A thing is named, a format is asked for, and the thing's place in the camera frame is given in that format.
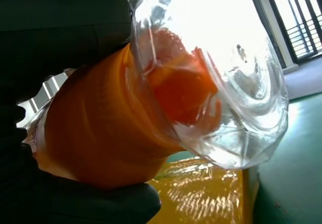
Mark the black framed window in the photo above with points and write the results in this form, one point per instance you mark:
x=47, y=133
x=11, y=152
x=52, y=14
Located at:
x=299, y=19

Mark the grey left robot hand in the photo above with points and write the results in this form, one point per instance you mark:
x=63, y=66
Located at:
x=50, y=22

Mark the yellow tape-wrapped cardboard box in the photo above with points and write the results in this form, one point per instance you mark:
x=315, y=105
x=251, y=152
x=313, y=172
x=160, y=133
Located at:
x=201, y=195

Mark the orange bottle with clear cap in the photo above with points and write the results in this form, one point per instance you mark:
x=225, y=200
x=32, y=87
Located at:
x=100, y=122

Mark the green table mat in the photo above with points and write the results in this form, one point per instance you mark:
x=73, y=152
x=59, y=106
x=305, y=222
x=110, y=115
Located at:
x=296, y=169

